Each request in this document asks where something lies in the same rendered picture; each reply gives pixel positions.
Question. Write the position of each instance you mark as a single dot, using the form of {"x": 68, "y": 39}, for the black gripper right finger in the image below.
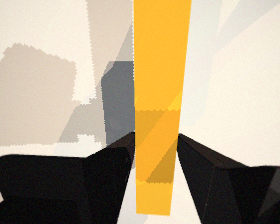
{"x": 225, "y": 191}

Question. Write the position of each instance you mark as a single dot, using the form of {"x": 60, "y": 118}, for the yellow bar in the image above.
{"x": 161, "y": 30}

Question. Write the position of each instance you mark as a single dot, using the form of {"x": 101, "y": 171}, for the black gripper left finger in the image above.
{"x": 97, "y": 183}

